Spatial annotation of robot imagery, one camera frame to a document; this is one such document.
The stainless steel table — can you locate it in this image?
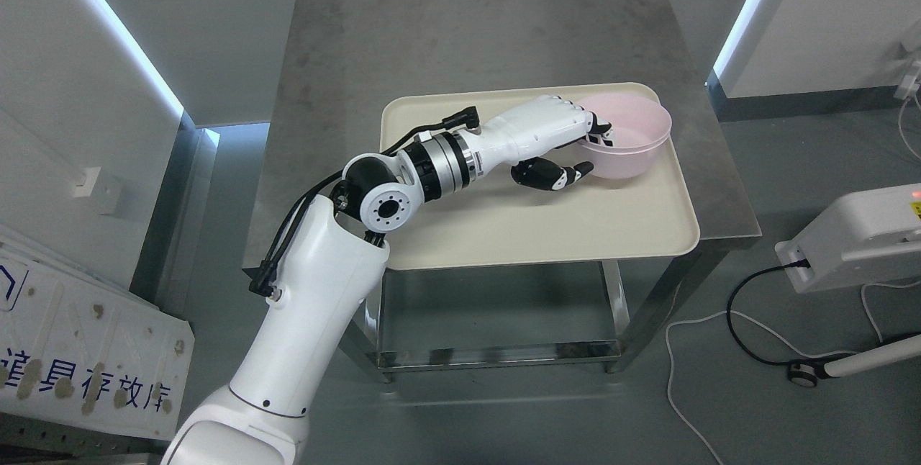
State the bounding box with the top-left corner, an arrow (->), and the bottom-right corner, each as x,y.
242,0 -> 762,373

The white floor cable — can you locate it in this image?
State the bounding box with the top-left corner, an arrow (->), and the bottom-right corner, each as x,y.
665,309 -> 857,465

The white sign board blue lettering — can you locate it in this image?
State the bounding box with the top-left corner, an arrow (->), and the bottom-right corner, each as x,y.
1,230 -> 194,440

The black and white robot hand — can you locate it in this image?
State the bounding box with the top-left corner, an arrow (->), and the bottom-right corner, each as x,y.
458,95 -> 614,191

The white device with red light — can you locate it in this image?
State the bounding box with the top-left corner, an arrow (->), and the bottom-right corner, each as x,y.
774,183 -> 920,294

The cream plastic tray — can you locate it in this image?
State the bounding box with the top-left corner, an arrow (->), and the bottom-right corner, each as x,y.
378,82 -> 701,271

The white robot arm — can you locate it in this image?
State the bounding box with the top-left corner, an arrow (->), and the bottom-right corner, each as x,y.
162,107 -> 480,464

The white wall socket box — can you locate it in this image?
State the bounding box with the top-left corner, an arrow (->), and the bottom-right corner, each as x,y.
72,166 -> 124,216

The black power cable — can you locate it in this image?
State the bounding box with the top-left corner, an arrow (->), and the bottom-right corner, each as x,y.
726,257 -> 811,366

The pink bowl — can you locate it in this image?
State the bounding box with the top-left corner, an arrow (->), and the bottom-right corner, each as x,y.
575,92 -> 672,180

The white wall plug adapter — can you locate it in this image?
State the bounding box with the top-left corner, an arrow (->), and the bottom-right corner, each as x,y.
894,38 -> 920,101

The white stand leg with caster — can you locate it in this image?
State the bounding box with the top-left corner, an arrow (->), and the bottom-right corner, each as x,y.
786,333 -> 920,387

